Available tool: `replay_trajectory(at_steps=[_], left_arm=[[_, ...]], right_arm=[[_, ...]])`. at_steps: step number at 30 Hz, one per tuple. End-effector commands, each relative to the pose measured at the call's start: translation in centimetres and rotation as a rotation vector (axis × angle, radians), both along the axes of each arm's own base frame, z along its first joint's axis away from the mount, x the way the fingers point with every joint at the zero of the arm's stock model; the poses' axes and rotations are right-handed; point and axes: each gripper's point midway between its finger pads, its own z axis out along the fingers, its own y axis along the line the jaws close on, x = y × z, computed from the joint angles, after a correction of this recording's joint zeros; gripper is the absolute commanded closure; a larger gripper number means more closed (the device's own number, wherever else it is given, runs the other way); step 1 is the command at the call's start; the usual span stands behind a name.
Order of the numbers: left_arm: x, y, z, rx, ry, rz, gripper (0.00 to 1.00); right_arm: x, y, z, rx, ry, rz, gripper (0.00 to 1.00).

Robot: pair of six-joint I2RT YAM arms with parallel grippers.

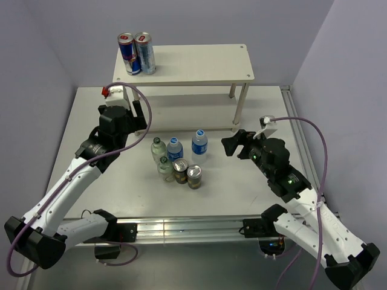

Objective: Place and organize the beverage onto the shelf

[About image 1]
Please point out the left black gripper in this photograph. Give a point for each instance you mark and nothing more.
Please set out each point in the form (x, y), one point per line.
(138, 122)

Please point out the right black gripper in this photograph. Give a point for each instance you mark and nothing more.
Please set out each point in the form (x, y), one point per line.
(231, 143)

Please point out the water bottle blue label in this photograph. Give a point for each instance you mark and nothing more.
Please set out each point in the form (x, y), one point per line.
(199, 147)

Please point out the black gold coffee can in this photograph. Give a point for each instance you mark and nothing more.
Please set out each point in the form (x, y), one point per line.
(194, 176)
(180, 170)

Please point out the clear glass bottle green cap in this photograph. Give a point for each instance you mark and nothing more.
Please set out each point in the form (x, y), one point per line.
(158, 149)
(165, 169)

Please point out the sports drink bottle blue label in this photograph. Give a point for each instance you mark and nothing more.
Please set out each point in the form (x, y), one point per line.
(174, 149)

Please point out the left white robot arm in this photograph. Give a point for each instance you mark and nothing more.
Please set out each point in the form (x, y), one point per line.
(40, 234)

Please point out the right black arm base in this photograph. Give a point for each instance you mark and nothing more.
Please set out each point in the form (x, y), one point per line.
(271, 243)

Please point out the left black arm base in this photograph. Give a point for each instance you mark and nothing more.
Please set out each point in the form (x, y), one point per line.
(123, 236)

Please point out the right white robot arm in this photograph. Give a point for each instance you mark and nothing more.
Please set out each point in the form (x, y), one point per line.
(345, 258)

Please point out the white two-tier shelf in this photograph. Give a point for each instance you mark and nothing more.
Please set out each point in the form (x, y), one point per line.
(194, 86)

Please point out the silver blue energy can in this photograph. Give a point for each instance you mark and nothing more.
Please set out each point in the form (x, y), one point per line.
(145, 50)

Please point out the blue red energy can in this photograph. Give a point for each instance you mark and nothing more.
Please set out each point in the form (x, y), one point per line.
(129, 53)

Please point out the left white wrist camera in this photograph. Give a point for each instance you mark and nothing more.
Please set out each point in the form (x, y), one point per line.
(115, 96)

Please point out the aluminium frame rail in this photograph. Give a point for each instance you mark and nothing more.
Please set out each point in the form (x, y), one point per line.
(231, 190)

